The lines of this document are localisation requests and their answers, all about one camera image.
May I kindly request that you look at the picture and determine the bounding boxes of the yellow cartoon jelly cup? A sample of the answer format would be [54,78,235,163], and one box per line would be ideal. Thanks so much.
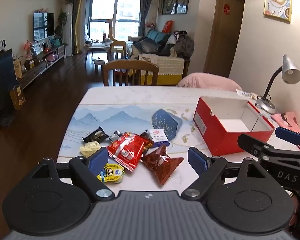
[97,163,125,184]

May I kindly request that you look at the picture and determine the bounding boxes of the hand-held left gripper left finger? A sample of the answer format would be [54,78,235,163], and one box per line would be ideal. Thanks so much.
[30,146,115,202]

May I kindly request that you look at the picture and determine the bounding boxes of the pink paper bag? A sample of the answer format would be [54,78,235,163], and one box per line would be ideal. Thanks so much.
[270,112,300,133]

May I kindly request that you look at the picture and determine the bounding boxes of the small silver snack packet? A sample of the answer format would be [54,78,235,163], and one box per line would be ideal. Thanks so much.
[109,130,124,143]

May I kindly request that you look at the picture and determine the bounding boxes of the brown cardboard carton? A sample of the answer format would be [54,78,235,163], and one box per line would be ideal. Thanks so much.
[9,85,26,110]

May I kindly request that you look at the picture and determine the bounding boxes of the dark red snack packet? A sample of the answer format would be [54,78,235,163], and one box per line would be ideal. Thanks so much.
[141,145,185,186]

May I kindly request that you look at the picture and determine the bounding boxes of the bright red snack packet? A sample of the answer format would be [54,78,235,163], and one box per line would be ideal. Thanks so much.
[107,132,154,172]

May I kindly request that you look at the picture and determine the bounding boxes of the gold framed food picture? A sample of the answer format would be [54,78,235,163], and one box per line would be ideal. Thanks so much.
[264,0,293,24]

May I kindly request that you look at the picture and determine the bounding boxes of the wooden dining chair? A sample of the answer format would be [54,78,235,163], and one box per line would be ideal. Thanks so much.
[103,60,160,87]

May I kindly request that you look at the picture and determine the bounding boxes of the wooden television cabinet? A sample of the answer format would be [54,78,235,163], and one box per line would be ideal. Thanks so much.
[16,44,65,89]

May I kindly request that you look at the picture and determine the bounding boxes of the white coffee table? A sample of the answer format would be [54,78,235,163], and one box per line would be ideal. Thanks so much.
[83,40,114,67]

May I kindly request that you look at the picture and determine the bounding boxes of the pile of dark clothes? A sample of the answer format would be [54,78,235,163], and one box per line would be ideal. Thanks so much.
[165,31,195,57]

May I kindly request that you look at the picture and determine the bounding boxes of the sofa with cream cover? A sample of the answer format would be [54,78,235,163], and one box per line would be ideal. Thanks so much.
[129,29,190,85]

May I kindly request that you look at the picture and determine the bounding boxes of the green potted plant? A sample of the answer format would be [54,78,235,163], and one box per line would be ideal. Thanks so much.
[55,9,68,44]

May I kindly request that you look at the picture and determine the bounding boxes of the flat screen television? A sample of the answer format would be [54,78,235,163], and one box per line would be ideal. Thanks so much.
[34,12,55,42]

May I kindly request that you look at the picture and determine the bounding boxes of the silver desk lamp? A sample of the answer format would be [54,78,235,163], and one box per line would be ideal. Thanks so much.
[255,54,300,115]

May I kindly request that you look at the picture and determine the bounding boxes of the red bag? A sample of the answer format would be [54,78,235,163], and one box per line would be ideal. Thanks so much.
[162,20,173,34]

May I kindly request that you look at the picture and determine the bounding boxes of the black snack packet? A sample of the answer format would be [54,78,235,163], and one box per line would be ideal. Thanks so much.
[82,127,110,143]

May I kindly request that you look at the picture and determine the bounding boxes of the small white stool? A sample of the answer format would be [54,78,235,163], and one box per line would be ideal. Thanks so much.
[93,59,106,72]

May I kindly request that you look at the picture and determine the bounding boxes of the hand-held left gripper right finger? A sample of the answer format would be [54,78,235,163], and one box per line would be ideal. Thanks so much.
[181,147,268,201]

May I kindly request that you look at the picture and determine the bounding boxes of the pink cushioned chair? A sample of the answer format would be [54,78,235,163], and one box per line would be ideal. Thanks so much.
[177,72,240,92]

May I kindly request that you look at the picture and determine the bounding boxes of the brown wooden door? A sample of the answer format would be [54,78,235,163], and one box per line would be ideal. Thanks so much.
[204,0,247,78]

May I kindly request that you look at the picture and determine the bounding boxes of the red cardboard box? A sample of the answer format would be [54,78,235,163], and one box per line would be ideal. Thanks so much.
[193,96,275,156]

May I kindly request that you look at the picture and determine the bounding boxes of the grey and yellow curtain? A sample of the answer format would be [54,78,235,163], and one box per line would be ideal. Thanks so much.
[71,0,84,54]

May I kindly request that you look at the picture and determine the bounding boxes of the pale yellow snack packet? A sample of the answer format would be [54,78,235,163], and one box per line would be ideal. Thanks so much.
[79,141,102,157]

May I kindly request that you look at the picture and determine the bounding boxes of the white printed sachet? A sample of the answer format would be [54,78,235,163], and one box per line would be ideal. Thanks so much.
[236,89,258,100]

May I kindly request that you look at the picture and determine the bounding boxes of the white and blue snack packet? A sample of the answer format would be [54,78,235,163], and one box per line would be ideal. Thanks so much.
[145,129,170,147]

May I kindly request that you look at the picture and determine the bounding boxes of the white standing air conditioner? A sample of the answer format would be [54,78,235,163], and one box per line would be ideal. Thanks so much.
[62,4,73,57]

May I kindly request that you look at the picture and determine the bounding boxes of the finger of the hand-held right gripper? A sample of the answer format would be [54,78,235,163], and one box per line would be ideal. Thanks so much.
[275,127,300,152]
[237,133,273,157]

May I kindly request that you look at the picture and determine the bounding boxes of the large window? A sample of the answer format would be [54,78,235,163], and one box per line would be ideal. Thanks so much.
[86,0,142,42]

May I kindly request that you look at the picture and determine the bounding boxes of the yellow high-back wooden chair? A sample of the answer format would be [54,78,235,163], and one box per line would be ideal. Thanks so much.
[107,19,127,58]

